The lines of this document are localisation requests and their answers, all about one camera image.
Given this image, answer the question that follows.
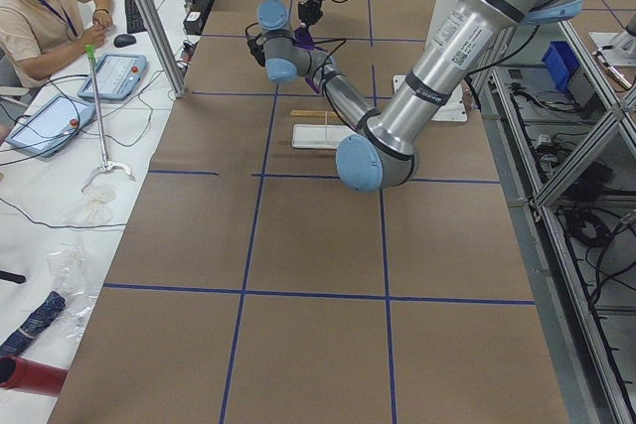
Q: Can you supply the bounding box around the seated man in beige shirt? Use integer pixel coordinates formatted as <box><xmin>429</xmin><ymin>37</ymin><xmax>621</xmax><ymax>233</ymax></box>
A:
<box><xmin>1</xmin><ymin>0</ymin><xmax>113</xmax><ymax>88</ymax></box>

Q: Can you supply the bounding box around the grabber tool with green handle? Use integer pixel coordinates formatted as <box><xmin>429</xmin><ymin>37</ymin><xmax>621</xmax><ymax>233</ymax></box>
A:
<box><xmin>81</xmin><ymin>45</ymin><xmax>136</xmax><ymax>192</ymax></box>

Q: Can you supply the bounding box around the black computer mouse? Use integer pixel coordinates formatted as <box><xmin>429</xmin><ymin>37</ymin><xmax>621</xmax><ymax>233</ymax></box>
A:
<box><xmin>113</xmin><ymin>34</ymin><xmax>137</xmax><ymax>48</ymax></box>

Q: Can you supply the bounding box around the blue plastic bin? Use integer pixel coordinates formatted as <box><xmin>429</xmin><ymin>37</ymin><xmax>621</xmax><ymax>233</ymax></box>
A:
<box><xmin>542</xmin><ymin>41</ymin><xmax>580</xmax><ymax>92</ymax></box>

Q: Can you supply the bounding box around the clear plastic bag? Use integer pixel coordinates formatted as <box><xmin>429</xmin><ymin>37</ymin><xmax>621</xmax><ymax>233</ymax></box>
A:
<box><xmin>46</xmin><ymin>243</ymin><xmax>98</xmax><ymax>344</ymax></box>

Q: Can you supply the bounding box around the aluminium frame post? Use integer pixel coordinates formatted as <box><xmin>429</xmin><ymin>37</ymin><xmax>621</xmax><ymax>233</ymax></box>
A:
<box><xmin>134</xmin><ymin>0</ymin><xmax>186</xmax><ymax>98</ymax></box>

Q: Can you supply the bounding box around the red cylinder bottle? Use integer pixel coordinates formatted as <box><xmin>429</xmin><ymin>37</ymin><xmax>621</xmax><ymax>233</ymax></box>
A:
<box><xmin>1</xmin><ymin>355</ymin><xmax>68</xmax><ymax>397</ymax></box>

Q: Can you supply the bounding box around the white towel rack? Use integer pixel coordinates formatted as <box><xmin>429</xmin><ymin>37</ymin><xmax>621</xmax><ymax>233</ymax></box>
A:
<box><xmin>290</xmin><ymin>109</ymin><xmax>354</xmax><ymax>150</ymax></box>

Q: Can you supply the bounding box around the black tripod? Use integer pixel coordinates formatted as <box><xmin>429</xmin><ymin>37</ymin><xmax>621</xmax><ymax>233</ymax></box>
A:
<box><xmin>0</xmin><ymin>270</ymin><xmax>26</xmax><ymax>284</ymax></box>

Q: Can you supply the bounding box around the folded dark blue umbrella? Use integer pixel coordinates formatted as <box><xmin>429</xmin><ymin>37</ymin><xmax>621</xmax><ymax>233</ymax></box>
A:
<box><xmin>1</xmin><ymin>291</ymin><xmax>66</xmax><ymax>357</ymax></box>

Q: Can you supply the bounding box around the purple towel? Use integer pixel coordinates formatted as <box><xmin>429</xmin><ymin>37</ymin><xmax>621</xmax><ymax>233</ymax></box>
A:
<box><xmin>293</xmin><ymin>22</ymin><xmax>327</xmax><ymax>94</ymax></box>

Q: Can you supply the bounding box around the teach pendant tablet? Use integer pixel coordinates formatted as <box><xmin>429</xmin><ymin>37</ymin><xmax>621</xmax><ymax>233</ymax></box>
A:
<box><xmin>95</xmin><ymin>53</ymin><xmax>148</xmax><ymax>101</ymax></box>
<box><xmin>6</xmin><ymin>94</ymin><xmax>95</xmax><ymax>158</ymax></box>

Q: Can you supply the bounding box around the far teach pendant tablet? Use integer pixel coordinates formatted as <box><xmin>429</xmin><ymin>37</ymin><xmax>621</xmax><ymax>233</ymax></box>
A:
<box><xmin>95</xmin><ymin>53</ymin><xmax>148</xmax><ymax>101</ymax></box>

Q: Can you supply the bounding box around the near teach pendant tablet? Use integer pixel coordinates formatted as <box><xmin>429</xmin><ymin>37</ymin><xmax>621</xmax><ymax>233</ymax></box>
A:
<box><xmin>6</xmin><ymin>94</ymin><xmax>95</xmax><ymax>158</ymax></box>

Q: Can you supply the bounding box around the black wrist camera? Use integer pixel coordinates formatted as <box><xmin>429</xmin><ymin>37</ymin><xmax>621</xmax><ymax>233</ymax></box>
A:
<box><xmin>244</xmin><ymin>23</ymin><xmax>265</xmax><ymax>68</ymax></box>

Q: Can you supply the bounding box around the black keyboard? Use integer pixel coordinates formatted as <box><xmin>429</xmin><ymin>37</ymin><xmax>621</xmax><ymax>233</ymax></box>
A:
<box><xmin>124</xmin><ymin>0</ymin><xmax>146</xmax><ymax>35</ymax></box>

